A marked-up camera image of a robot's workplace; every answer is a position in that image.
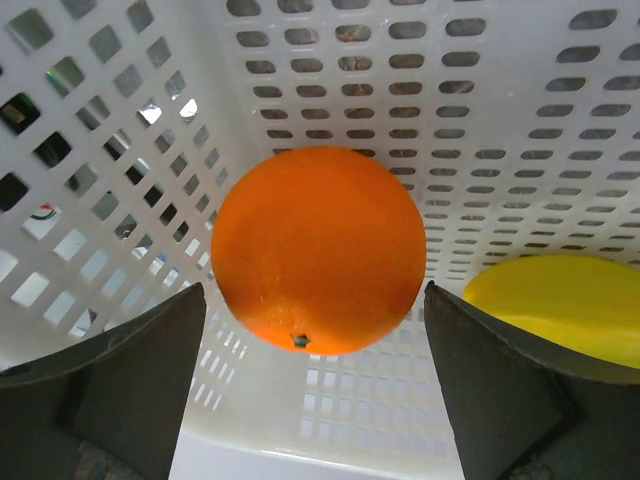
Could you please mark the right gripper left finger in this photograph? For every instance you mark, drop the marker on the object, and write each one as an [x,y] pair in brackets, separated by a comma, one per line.
[110,407]

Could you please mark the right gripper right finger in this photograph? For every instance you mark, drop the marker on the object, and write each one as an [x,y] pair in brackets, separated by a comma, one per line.
[522,407]

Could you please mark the yellow lemon fruit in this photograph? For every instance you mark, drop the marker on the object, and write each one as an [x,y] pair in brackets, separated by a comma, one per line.
[576,315]

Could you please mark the orange fruit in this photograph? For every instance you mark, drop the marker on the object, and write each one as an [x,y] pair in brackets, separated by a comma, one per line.
[319,250]

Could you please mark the white plastic basket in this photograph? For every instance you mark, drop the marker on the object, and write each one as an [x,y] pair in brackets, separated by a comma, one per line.
[513,125]

